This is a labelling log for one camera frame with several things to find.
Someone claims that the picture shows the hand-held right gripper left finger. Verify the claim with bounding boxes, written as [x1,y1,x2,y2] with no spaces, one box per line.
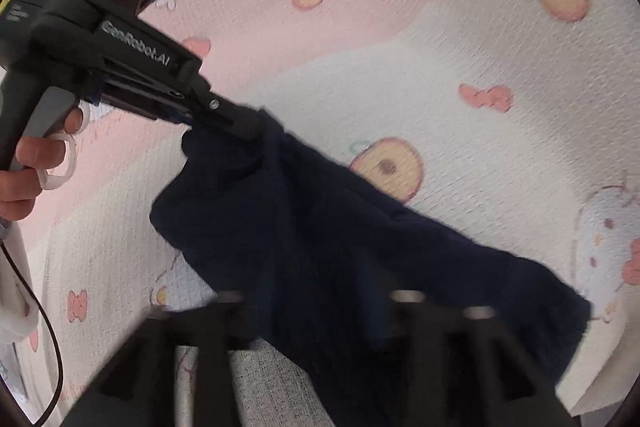
[60,289,262,427]

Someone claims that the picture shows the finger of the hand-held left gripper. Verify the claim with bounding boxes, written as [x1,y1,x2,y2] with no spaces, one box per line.
[96,79,266,142]

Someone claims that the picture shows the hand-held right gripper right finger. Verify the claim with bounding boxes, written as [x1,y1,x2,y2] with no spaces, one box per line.
[379,289,576,427]

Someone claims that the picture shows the navy blue shorts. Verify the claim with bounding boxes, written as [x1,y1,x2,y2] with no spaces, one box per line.
[150,107,594,427]

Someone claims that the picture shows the person's left hand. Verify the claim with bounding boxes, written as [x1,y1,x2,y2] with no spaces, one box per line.
[0,108,84,224]

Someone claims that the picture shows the pink cartoon printed blanket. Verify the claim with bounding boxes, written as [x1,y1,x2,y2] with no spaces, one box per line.
[0,0,640,427]

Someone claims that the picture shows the person's white clothing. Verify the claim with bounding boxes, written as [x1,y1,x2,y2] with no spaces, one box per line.
[0,217,42,344]

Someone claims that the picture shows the black cable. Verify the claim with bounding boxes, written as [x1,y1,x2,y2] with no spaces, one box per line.
[0,239,66,427]

